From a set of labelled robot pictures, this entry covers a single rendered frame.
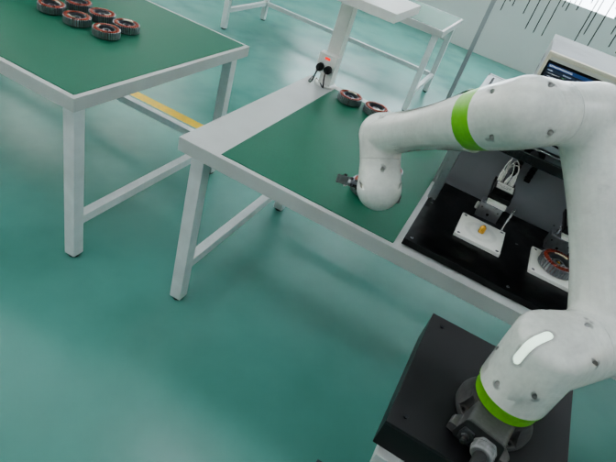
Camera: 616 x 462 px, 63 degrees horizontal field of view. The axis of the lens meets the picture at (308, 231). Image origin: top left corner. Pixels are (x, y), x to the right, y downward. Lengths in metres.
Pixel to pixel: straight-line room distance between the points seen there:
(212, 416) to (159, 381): 0.22
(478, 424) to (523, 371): 0.13
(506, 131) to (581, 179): 0.19
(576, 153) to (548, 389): 0.41
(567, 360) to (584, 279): 0.19
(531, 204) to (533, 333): 1.06
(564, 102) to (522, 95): 0.07
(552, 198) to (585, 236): 0.89
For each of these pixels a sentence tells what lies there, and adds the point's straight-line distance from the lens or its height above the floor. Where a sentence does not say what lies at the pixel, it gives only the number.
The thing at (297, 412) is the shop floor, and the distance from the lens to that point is 1.92.
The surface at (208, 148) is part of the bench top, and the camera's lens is 1.66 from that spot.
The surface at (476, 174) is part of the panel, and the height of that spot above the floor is 0.85.
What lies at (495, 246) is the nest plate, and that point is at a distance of 1.66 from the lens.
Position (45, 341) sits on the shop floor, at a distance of 2.02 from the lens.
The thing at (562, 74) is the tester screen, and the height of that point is 1.27.
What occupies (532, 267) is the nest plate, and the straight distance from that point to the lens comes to 1.67.
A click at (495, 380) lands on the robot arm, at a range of 0.95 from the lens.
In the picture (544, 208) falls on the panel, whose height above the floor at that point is 0.84.
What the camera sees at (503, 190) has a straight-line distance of 1.68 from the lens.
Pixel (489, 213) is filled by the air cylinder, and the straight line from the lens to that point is 1.79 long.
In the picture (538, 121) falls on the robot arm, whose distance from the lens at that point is 0.88.
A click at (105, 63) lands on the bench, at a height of 0.75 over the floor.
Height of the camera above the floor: 1.56
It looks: 35 degrees down
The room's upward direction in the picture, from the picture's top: 19 degrees clockwise
